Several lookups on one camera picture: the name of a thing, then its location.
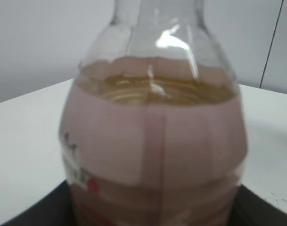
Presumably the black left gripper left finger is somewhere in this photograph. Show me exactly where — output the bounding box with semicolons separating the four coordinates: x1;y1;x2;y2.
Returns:
1;181;74;226

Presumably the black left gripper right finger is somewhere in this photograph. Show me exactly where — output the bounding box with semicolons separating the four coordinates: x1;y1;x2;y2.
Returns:
232;186;287;226

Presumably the pink oolong tea bottle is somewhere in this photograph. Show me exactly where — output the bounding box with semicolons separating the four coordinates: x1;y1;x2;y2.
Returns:
59;0;247;226

